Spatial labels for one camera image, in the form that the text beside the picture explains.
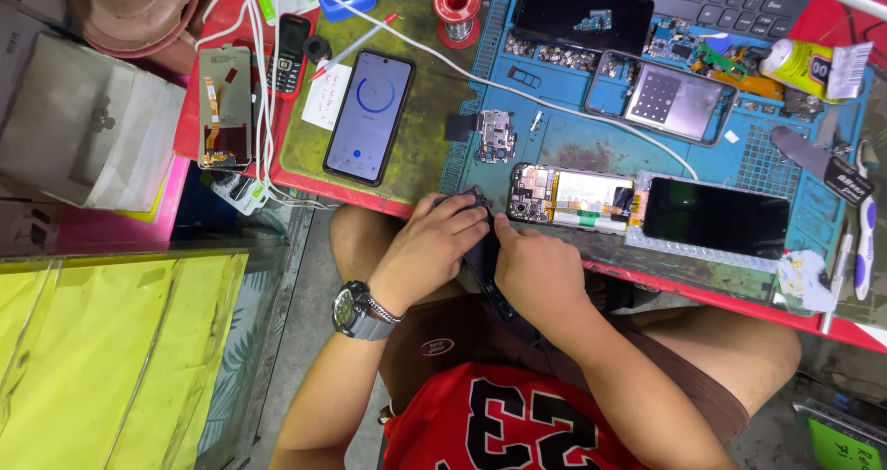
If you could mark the red jersey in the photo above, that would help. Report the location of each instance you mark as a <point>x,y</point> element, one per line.
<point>443,421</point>

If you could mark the opened phone with battery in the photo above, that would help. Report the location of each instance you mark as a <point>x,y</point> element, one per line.
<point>575,196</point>

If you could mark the black glossy phone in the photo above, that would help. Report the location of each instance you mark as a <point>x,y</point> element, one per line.
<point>554,19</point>

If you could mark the phone frame with metal plate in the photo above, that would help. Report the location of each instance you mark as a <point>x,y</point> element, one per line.
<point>672,99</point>

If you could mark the yellow glue tube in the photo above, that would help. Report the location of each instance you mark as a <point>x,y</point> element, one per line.
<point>797,64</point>

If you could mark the person's left hand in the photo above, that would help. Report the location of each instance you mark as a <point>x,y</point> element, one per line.
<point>416,255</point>

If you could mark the blue repair mat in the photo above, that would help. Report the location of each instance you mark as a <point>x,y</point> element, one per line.
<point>596,137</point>

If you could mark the grey wristwatch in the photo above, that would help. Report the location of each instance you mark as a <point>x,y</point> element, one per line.
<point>350,310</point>

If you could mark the white paper note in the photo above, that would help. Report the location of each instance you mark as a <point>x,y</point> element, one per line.
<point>324,99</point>

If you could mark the green cutting mat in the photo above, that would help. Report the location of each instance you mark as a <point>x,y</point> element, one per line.
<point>423,109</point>

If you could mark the brown clay bowl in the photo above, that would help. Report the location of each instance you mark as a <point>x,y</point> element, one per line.
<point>138,9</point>

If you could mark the black flex patch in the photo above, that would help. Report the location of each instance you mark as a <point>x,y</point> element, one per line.
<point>459,127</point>

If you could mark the black phone display panel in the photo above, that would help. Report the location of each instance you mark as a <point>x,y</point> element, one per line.
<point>714,217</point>

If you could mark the green sign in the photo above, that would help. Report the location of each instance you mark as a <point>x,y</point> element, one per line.
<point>849,446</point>

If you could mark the yellow glass display case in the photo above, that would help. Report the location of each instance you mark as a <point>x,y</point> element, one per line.
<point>104,352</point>

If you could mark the red black keypad phone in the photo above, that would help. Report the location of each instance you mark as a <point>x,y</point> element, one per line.
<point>291,54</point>

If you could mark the red white pen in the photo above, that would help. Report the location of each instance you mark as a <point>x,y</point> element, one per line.
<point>353,47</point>

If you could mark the person's right hand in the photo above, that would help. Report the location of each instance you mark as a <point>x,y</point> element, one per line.
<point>544,283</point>

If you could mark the blue phone circuit board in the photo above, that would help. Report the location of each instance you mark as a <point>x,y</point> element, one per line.
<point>672,40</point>

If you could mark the packet with green label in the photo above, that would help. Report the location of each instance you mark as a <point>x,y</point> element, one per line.
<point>239,193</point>

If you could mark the black sim tray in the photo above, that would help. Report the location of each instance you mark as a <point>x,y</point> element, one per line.
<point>524,77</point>

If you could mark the display panel with orange flex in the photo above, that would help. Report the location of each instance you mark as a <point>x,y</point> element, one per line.
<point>225,102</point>

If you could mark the smartphone with lit screen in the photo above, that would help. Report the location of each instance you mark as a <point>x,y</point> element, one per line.
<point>369,116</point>

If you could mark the metal tweezers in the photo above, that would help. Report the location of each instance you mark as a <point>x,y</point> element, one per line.
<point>837,283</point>

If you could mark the black tape roll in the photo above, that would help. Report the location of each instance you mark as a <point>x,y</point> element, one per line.
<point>317,49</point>

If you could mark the person's left fingers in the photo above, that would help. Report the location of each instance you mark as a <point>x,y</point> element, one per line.
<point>461,222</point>

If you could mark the black phone back frame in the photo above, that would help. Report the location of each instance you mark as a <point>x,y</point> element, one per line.
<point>485,265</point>

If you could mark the crumpled white sticker paper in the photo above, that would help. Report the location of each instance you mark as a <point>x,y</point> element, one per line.
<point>804,279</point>

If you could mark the green flex board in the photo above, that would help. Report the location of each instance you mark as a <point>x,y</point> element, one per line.
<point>717,61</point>

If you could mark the white purple toothbrush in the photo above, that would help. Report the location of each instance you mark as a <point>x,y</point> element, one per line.
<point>864,248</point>

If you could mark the metal blade pry tool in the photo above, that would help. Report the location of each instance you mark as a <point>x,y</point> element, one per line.
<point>804,152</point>

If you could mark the brown shorts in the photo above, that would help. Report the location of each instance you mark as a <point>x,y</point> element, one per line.
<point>443,331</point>

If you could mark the small metal phone board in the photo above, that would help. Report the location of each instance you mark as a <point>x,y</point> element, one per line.
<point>495,137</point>

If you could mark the pink board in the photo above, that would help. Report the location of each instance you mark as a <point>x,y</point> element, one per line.
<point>118,231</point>

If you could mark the pile of small metal parts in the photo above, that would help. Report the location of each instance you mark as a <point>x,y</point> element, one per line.
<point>554,55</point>

